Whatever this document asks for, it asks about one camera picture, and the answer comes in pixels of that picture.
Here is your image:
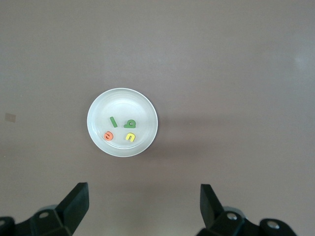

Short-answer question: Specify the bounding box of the beige brown plate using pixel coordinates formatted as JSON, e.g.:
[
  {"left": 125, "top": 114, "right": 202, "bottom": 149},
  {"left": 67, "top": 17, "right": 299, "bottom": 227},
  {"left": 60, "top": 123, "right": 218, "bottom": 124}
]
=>
[{"left": 87, "top": 88, "right": 158, "bottom": 157}]

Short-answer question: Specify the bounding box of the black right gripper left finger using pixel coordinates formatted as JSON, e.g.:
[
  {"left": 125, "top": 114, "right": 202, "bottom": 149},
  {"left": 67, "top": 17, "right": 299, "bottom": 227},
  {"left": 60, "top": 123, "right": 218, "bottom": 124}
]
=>
[{"left": 14, "top": 182, "right": 90, "bottom": 236}]

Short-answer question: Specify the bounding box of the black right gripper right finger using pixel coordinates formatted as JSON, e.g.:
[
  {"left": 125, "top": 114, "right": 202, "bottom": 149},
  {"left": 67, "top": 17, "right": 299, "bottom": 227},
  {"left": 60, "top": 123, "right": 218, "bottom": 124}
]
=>
[{"left": 198, "top": 183, "right": 263, "bottom": 236}]

